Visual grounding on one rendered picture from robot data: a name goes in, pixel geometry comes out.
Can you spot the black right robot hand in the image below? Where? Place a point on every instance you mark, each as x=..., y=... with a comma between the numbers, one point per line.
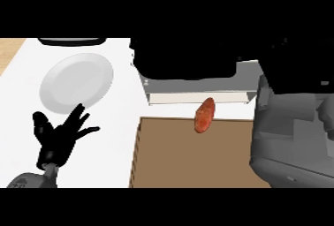
x=187, y=58

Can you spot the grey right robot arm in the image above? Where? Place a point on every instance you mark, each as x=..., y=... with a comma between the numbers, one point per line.
x=289, y=138

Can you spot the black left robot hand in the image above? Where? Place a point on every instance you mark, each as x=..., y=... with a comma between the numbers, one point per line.
x=57, y=138

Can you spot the brown tray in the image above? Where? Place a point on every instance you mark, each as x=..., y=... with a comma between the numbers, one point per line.
x=191, y=159

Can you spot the white round plate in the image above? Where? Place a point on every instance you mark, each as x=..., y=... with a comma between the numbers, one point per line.
x=76, y=84

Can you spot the orange squash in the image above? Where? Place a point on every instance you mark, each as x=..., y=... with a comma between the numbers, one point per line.
x=205, y=116

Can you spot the black round pan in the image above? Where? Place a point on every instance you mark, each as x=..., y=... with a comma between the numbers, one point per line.
x=72, y=42

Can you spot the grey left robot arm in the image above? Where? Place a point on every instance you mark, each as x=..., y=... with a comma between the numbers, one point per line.
x=33, y=180

